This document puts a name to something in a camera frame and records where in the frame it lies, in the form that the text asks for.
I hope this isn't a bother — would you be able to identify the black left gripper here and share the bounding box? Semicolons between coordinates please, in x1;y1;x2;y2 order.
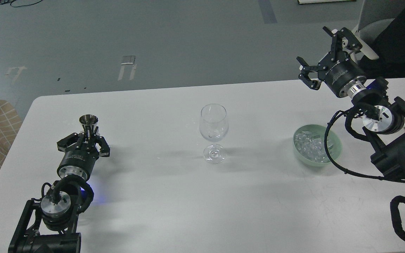
57;132;110;181

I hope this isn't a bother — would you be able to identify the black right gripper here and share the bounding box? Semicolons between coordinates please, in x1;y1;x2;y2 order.
297;26;367;98

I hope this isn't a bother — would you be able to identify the steel cocktail jigger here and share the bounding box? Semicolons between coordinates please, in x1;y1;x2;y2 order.
79;114;98;141

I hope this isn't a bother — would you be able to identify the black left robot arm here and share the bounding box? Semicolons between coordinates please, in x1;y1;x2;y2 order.
8;130;110;253

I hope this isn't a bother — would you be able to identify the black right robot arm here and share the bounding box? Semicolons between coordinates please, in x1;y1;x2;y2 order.
297;27;405;242

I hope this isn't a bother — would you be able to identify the green bowl of ice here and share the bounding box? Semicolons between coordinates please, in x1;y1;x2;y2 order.
292;124;343;168

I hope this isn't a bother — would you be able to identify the clear wine glass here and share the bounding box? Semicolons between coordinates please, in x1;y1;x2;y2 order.
199;103;229;164

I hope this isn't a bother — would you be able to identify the grey office chair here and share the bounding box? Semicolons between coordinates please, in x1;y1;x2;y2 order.
351;0;405;63

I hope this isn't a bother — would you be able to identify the person in black shirt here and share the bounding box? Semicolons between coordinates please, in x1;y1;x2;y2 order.
359;8;405;79

